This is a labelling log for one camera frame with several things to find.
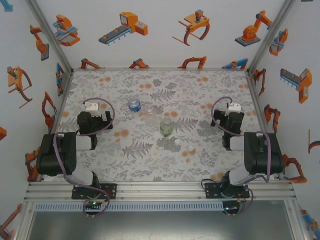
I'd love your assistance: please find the blue label plastic bottle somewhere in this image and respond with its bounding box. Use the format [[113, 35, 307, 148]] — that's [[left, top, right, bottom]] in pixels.
[[127, 97, 142, 118]]

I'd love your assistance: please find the clear unlabelled plastic bottle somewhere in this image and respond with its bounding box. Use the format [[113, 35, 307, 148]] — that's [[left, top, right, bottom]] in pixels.
[[144, 104, 156, 126]]

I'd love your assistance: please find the green label plastic bottle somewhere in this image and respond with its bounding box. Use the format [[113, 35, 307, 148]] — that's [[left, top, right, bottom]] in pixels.
[[159, 115, 175, 138]]

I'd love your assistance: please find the floral fern pattern tablecloth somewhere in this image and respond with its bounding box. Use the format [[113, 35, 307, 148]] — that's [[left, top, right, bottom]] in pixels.
[[41, 70, 282, 183]]

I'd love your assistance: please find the grey metal panel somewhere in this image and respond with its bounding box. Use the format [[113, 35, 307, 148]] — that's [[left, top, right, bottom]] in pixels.
[[26, 209, 298, 240]]

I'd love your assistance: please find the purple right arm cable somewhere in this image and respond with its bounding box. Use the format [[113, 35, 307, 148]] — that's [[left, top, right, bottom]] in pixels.
[[211, 96, 272, 218]]

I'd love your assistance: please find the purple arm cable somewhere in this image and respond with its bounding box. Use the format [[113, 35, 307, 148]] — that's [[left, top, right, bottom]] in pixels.
[[211, 96, 272, 218], [52, 97, 116, 220]]

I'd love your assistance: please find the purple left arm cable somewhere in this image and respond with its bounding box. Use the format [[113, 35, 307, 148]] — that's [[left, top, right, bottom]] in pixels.
[[52, 97, 116, 220]]

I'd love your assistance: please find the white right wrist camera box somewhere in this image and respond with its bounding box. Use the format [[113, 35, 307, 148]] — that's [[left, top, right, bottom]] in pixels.
[[226, 101, 242, 115]]

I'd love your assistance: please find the aluminium side frame rail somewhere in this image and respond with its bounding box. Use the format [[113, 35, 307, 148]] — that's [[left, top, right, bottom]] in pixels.
[[246, 71, 285, 180], [48, 69, 75, 137]]

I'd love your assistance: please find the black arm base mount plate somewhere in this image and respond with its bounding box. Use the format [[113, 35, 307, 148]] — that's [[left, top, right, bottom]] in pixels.
[[204, 181, 251, 200], [71, 183, 118, 200]]

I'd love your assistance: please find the thin aluminium frame rail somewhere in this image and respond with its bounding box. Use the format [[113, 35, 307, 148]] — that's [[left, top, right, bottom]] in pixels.
[[71, 66, 250, 73]]

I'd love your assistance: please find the wide grooved aluminium frame rail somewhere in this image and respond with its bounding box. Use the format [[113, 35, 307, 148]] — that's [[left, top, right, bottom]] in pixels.
[[23, 181, 297, 201]]

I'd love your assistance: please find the white slotted cable tray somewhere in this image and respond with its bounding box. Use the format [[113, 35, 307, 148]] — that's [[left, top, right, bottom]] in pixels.
[[33, 201, 225, 211]]

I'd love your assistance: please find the aluminium frame post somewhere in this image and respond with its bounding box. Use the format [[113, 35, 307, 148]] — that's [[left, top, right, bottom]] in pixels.
[[13, 199, 35, 240], [284, 199, 307, 240], [246, 0, 297, 73], [24, 0, 75, 73]]

